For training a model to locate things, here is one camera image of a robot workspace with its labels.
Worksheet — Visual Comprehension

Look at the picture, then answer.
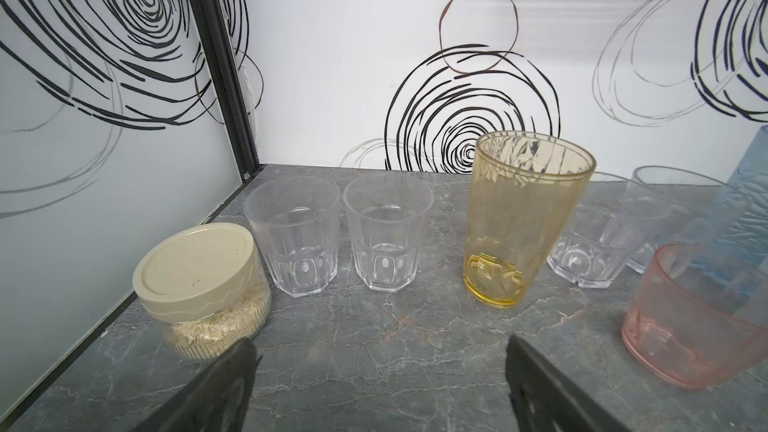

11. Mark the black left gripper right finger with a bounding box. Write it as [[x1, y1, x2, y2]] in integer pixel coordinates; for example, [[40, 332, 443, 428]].
[[505, 335, 628, 432]]

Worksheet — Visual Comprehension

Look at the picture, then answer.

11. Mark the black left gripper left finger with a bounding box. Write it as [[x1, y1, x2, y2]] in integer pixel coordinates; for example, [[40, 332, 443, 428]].
[[134, 338, 261, 431]]

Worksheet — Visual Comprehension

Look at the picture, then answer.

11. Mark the tall yellow plastic glass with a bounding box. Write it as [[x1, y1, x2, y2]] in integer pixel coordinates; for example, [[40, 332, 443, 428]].
[[463, 131, 597, 308]]

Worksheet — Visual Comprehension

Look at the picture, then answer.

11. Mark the tall blue textured glass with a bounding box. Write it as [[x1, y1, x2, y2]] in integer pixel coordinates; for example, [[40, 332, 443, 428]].
[[677, 124, 768, 313]]

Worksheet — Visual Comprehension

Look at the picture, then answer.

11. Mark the oat jar with beige lid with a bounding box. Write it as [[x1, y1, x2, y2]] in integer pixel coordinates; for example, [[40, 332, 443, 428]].
[[132, 222, 272, 362]]

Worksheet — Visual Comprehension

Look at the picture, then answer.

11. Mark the small pink plastic glass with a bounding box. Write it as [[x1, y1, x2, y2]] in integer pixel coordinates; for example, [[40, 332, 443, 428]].
[[621, 244, 767, 389]]

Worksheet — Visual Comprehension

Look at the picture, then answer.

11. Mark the clear faceted tumbler middle front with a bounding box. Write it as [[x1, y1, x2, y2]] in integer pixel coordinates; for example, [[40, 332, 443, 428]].
[[547, 172, 671, 289]]

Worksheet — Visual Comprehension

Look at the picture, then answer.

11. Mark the clear faceted tumbler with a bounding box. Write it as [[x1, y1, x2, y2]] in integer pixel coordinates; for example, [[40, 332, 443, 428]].
[[547, 172, 671, 289], [629, 165, 728, 274], [244, 176, 340, 297], [342, 172, 434, 292]]

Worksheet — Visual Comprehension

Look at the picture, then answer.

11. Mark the clear faceted tumbler far left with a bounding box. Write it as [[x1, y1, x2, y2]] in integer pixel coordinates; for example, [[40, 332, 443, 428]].
[[244, 176, 340, 297]]

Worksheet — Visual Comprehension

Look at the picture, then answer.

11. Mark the clear faceted tumbler middle back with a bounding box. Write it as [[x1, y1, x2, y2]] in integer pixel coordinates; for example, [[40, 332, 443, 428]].
[[629, 165, 728, 274]]

